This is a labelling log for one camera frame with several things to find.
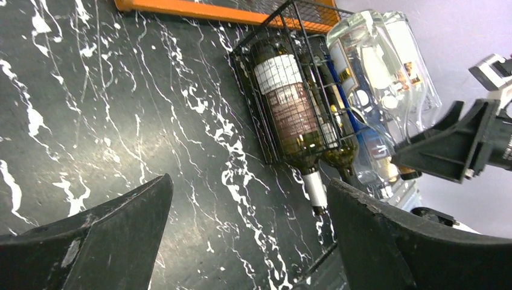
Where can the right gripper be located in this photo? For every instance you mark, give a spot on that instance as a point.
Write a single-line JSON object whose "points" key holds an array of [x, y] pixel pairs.
{"points": [[460, 146]]}

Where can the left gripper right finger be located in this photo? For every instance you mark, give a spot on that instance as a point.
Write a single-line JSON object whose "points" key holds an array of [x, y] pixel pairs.
{"points": [[384, 247]]}

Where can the dark green wine bottle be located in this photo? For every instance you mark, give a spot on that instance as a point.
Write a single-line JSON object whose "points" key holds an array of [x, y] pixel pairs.
{"points": [[341, 142]]}

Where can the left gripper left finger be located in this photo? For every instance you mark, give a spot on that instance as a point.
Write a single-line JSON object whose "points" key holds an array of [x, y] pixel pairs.
{"points": [[110, 246]]}

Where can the black wire wine rack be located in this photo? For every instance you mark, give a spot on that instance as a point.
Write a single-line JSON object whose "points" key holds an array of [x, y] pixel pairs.
{"points": [[297, 38]]}

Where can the green wine bottle silver capsule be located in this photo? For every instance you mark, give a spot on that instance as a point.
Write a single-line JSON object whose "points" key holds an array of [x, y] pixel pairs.
{"points": [[278, 82]]}

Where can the square clear whisky bottle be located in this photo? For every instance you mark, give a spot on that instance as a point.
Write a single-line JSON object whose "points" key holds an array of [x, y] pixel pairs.
{"points": [[383, 74]]}

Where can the blue glass bottle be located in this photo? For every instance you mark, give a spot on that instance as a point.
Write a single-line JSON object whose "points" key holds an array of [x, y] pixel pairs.
{"points": [[372, 164]]}

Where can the orange wooden shelf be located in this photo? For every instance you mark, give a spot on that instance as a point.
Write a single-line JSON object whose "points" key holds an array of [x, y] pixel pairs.
{"points": [[224, 12]]}

